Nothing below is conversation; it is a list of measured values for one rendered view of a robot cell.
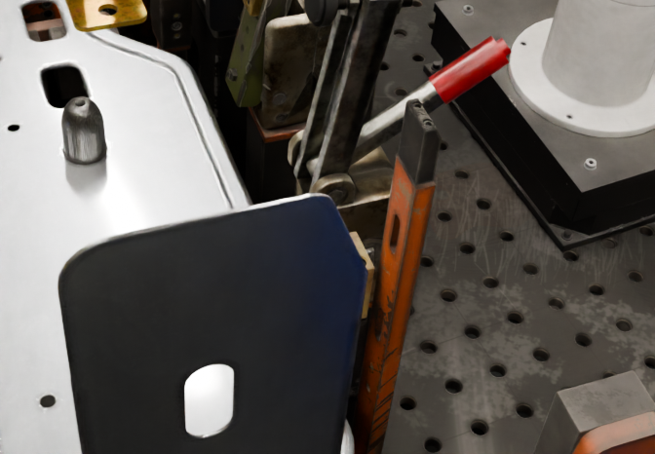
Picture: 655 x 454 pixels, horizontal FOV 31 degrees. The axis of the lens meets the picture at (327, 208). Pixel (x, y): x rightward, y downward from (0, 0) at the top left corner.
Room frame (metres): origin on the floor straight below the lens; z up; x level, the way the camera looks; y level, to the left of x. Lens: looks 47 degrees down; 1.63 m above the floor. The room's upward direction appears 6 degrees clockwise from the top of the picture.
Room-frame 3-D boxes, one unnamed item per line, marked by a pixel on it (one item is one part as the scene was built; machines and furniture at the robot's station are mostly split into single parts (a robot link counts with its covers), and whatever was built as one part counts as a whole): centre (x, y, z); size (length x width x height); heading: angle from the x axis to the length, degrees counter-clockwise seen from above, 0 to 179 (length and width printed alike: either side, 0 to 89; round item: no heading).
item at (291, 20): (0.75, 0.03, 0.88); 0.11 x 0.09 x 0.37; 115
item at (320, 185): (0.55, 0.00, 1.06); 0.03 x 0.01 x 0.03; 115
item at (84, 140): (0.63, 0.19, 1.02); 0.03 x 0.03 x 0.07
